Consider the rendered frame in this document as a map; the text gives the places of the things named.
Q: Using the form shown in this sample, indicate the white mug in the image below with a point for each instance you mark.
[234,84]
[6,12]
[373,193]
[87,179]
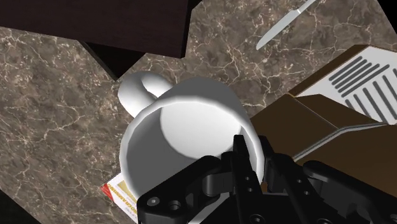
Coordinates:
[183,127]

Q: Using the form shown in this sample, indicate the dark wooden cabinet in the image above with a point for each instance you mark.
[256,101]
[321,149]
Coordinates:
[102,21]

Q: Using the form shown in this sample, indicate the silver table knife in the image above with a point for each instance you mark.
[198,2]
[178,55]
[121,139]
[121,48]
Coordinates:
[280,26]

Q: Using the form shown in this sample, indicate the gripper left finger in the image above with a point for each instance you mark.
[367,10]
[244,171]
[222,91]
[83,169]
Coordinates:
[192,192]

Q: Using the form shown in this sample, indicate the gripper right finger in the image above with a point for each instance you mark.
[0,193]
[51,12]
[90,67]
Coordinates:
[313,189]

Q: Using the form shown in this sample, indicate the white and red book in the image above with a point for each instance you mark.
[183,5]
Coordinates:
[119,194]

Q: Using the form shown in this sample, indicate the brown box with grey vents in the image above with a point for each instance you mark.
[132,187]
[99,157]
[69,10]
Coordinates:
[341,124]

